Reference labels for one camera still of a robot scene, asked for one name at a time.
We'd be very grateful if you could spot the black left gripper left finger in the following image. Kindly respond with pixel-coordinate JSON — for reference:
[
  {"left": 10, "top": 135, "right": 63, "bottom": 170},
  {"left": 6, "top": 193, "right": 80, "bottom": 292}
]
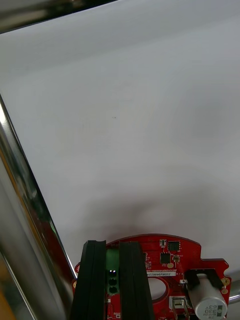
[{"left": 69, "top": 240, "right": 107, "bottom": 320}]

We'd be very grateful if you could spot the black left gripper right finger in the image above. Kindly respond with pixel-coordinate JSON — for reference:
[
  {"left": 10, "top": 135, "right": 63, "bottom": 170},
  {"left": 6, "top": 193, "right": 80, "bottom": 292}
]
[{"left": 119, "top": 241, "right": 156, "bottom": 320}]

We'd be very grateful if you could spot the round red circuit board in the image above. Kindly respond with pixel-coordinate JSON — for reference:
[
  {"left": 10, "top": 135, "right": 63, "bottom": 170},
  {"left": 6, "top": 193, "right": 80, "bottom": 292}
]
[{"left": 71, "top": 233, "right": 232, "bottom": 320}]

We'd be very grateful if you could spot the steel tray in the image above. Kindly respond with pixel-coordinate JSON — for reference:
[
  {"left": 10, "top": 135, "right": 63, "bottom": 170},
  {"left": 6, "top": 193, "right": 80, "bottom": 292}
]
[{"left": 0, "top": 0, "right": 240, "bottom": 320}]

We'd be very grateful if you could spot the white paper sheet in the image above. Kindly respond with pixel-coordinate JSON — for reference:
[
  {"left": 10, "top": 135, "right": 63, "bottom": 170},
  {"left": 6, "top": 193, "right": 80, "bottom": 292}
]
[{"left": 0, "top": 0, "right": 240, "bottom": 278}]

